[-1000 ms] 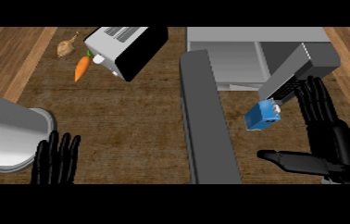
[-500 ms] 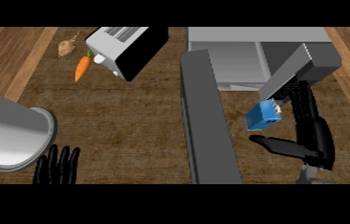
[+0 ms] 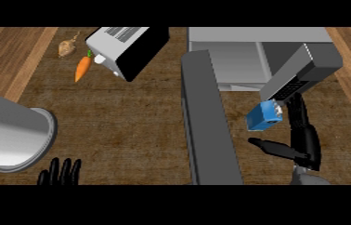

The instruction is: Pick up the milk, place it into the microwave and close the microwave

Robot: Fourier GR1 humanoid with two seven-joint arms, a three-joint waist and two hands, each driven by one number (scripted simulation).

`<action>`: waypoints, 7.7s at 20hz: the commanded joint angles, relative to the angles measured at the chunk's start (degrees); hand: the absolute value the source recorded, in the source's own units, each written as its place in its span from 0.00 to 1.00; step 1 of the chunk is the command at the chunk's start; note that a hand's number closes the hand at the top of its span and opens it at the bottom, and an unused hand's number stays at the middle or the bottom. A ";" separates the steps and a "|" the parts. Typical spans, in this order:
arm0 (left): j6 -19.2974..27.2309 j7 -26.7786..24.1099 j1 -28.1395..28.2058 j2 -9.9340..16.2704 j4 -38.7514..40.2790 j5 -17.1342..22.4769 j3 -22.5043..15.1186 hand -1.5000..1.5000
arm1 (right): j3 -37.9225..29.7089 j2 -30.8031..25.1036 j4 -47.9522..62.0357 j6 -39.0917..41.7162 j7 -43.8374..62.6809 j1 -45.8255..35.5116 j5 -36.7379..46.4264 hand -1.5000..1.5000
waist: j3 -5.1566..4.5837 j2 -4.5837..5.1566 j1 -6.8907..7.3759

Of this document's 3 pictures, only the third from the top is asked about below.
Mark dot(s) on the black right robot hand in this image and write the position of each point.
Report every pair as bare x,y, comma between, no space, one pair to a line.
304,142

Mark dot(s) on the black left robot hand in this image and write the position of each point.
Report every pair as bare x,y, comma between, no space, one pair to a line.
63,176

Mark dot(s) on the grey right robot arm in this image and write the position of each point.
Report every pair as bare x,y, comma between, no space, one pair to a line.
309,177

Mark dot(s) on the blue milk carton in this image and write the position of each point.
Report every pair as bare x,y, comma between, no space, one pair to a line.
263,117

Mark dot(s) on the dark grey microwave door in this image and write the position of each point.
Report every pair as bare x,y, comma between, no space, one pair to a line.
209,120

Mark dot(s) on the large silver pot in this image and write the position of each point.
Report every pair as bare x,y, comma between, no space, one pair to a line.
23,135

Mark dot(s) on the orange carrot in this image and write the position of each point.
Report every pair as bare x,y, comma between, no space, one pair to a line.
83,67

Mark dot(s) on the tan ginger root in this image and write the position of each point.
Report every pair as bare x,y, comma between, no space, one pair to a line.
67,47

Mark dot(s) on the white toaster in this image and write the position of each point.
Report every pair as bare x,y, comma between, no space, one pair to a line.
126,50

